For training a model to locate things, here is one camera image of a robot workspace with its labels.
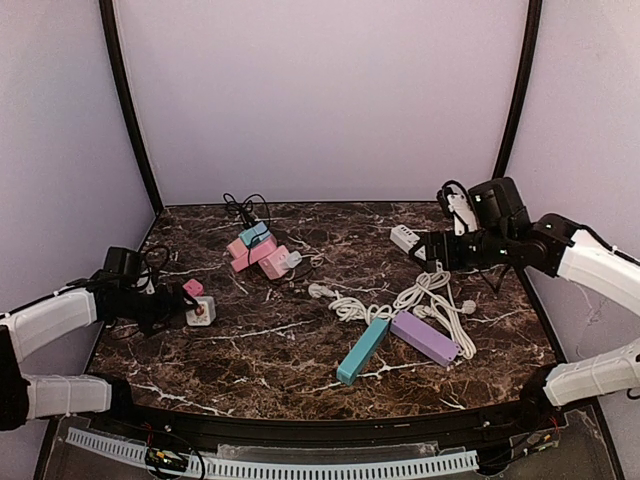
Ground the white power strip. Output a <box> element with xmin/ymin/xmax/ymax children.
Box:
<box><xmin>390</xmin><ymin>224</ymin><xmax>420</xmax><ymax>253</ymax></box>

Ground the right black frame post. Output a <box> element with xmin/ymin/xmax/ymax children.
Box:
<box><xmin>491</xmin><ymin>0</ymin><xmax>543</xmax><ymax>180</ymax></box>

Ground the pink cube socket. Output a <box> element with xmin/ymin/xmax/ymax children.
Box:
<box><xmin>258</xmin><ymin>245</ymin><xmax>290</xmax><ymax>280</ymax></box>

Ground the white power strip cable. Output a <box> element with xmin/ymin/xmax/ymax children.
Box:
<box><xmin>392</xmin><ymin>269</ymin><xmax>478</xmax><ymax>360</ymax></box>

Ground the white cube socket adapter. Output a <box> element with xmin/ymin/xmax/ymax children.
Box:
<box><xmin>185</xmin><ymin>296</ymin><xmax>216</xmax><ymax>328</ymax></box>

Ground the left black frame post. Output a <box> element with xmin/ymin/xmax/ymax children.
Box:
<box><xmin>98</xmin><ymin>0</ymin><xmax>164</xmax><ymax>216</ymax></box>

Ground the purple power strip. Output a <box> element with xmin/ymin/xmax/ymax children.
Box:
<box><xmin>390</xmin><ymin>311</ymin><xmax>460</xmax><ymax>367</ymax></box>

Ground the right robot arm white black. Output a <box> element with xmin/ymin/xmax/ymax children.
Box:
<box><xmin>407</xmin><ymin>177</ymin><xmax>639</xmax><ymax>407</ymax></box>

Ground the white charger with cable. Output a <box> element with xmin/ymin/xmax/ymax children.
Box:
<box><xmin>280</xmin><ymin>251</ymin><xmax>325</xmax><ymax>273</ymax></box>

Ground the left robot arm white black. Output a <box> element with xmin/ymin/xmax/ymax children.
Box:
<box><xmin>1</xmin><ymin>246</ymin><xmax>207</xmax><ymax>431</ymax></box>

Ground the teal power strip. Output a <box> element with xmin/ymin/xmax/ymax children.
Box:
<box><xmin>336</xmin><ymin>318</ymin><xmax>389</xmax><ymax>386</ymax></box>

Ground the white slotted cable duct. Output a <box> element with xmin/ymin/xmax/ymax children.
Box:
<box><xmin>65</xmin><ymin>427</ymin><xmax>479</xmax><ymax>479</ymax></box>

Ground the pink plug adapter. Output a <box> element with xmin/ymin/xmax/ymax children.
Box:
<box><xmin>183</xmin><ymin>279</ymin><xmax>204</xmax><ymax>297</ymax></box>

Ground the pink power strip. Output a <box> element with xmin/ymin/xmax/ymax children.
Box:
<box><xmin>226</xmin><ymin>235</ymin><xmax>278</xmax><ymax>272</ymax></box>

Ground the black cable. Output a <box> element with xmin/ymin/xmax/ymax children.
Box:
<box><xmin>222</xmin><ymin>193</ymin><xmax>271</xmax><ymax>226</ymax></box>

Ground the small teal adapter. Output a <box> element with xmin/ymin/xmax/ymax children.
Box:
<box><xmin>238</xmin><ymin>222</ymin><xmax>271</xmax><ymax>249</ymax></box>

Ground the small circuit board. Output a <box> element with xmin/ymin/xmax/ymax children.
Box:
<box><xmin>144</xmin><ymin>448</ymin><xmax>188</xmax><ymax>471</ymax></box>

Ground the black frame post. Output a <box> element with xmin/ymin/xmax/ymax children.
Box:
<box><xmin>491</xmin><ymin>0</ymin><xmax>543</xmax><ymax>180</ymax></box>
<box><xmin>98</xmin><ymin>0</ymin><xmax>164</xmax><ymax>216</ymax></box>

